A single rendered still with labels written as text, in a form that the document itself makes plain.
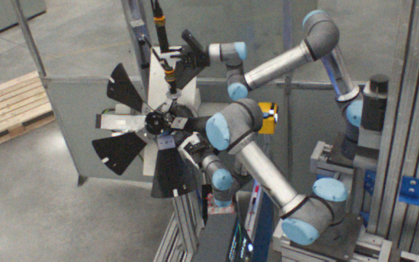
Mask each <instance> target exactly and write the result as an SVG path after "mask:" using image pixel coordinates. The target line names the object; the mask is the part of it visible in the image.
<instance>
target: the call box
mask: <svg viewBox="0 0 419 262"><path fill-rule="evenodd" d="M271 104H272V103H258V105H259V106H260V107H261V108H262V111H263V112H267V113H268V117H266V118H263V126H262V128H261V130H260V131H259V133H268V134H274V132H275V128H276V124H274V119H275V115H276V110H277V103H275V106H274V112H273V113H270V109H271ZM270 114H273V117H270Z"/></svg>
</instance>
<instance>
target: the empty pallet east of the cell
mask: <svg viewBox="0 0 419 262"><path fill-rule="evenodd" d="M51 110H52V107H51V104H50V102H49V99H48V97H47V94H46V92H45V89H44V87H43V84H42V83H41V80H40V77H39V74H38V72H37V71H34V72H31V73H29V74H26V75H23V76H21V77H18V78H16V79H14V80H12V81H10V82H7V83H4V84H1V85H0V132H1V131H4V130H7V129H8V130H9V134H8V135H5V136H3V137H0V144H1V143H3V142H5V141H7V140H10V139H12V138H14V137H17V136H18V135H22V134H24V133H26V132H29V131H31V130H34V129H36V128H38V127H41V126H43V125H46V124H48V123H50V122H52V121H54V120H56V118H55V115H54V114H53V115H51V116H49V117H47V118H45V119H42V120H40V121H38V122H35V123H33V124H30V125H28V126H26V127H24V126H23V125H22V122H25V121H28V120H29V119H32V118H34V117H37V116H39V115H42V114H45V113H46V112H49V111H51Z"/></svg>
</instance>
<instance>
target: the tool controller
mask: <svg viewBox="0 0 419 262"><path fill-rule="evenodd" d="M248 244H251V245H252V250H251V251H250V252H249V250H248ZM253 250H254V246H253V244H252V242H251V240H250V238H249V236H248V234H247V231H246V229H245V227H244V225H243V223H242V221H241V219H240V217H239V214H238V213H237V212H235V213H218V214H210V215H209V216H208V219H207V223H206V226H205V228H204V232H203V234H202V237H201V241H200V244H199V248H198V250H197V253H196V257H195V260H194V262H236V260H237V256H238V257H239V260H240V261H241V262H246V261H245V257H246V255H248V256H249V258H250V261H249V262H251V261H252V254H253Z"/></svg>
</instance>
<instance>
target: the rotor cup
mask: <svg viewBox="0 0 419 262"><path fill-rule="evenodd" d="M176 117H178V116H177V114H176V113H175V112H174V111H170V112H167V111H164V110H152V111H150V112H149V113H148V114H147V115H146V116H145V120H144V125H145V128H146V130H147V131H148V132H149V133H151V134H152V135H155V136H157V137H158V136H162V135H173V136H174V135H175V134H176V133H177V131H178V130H171V129H172V127H171V125H172V124H169V122H171V123H173V122H174V120H175V118H176ZM155 120H157V121H158V124H154V123H153V122H154V121H155Z"/></svg>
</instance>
